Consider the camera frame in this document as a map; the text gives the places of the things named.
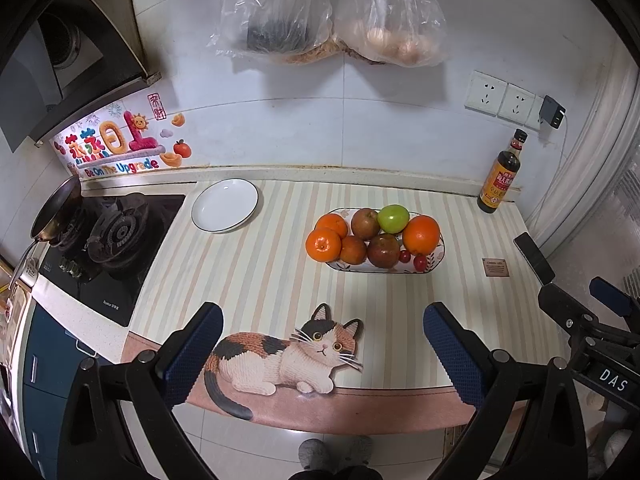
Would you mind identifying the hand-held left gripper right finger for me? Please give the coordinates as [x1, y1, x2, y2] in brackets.
[423, 302, 586, 480]

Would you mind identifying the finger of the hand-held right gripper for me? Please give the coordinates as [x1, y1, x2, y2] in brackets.
[589, 276, 640, 319]
[537, 282, 599, 334]

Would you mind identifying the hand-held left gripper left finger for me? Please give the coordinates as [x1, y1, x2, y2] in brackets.
[57, 301, 224, 480]

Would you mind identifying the floral ceramic plate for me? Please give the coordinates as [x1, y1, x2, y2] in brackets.
[320, 207, 446, 275]

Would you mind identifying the red and green apple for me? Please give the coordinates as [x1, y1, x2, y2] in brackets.
[367, 233, 402, 268]

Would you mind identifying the small dark orange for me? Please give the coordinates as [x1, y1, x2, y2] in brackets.
[340, 235, 369, 266]

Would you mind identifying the mandarin with green stem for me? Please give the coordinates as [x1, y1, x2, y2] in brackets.
[305, 228, 343, 264]

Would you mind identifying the medium orange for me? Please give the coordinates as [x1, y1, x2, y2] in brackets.
[316, 213, 349, 241]

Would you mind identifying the person's right hand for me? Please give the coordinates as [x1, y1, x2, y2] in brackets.
[586, 391, 640, 479]

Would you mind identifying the black smartphone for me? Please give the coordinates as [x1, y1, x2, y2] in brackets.
[513, 232, 557, 286]

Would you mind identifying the striped cat mat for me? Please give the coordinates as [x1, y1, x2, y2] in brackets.
[120, 178, 572, 437]

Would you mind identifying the black gas stove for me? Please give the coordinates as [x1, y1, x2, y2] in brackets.
[39, 192, 187, 329]

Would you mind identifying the large orange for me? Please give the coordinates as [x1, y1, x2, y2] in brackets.
[402, 214, 442, 256]

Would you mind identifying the grey slipper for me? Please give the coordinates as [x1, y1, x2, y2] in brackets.
[340, 436, 375, 469]
[298, 438, 331, 471]

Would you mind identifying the blue cabinet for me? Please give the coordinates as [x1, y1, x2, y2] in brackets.
[20, 304, 132, 480]

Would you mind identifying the dark sauce bottle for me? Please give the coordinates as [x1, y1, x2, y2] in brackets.
[477, 129, 529, 215]

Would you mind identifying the white round plate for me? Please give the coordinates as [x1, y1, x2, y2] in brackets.
[191, 179, 261, 234]

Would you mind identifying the dark red apple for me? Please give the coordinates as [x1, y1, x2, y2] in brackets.
[350, 207, 381, 240]

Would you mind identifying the black plug adapter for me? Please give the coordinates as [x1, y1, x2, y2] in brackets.
[539, 95, 567, 131]

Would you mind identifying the frying pan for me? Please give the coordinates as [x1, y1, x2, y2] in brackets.
[7, 175, 84, 292]

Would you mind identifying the range hood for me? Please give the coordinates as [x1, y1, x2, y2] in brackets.
[0, 0, 162, 154]

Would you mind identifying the clear plastic bag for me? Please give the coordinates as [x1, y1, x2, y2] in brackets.
[207, 0, 334, 64]
[330, 0, 448, 69]

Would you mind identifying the white cable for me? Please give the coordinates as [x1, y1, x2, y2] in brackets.
[542, 119, 572, 216]

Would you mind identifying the white wall socket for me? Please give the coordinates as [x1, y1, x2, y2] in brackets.
[497, 82, 537, 124]
[464, 71, 509, 116]

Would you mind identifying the colourful wall sticker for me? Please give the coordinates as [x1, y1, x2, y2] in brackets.
[54, 92, 194, 179]

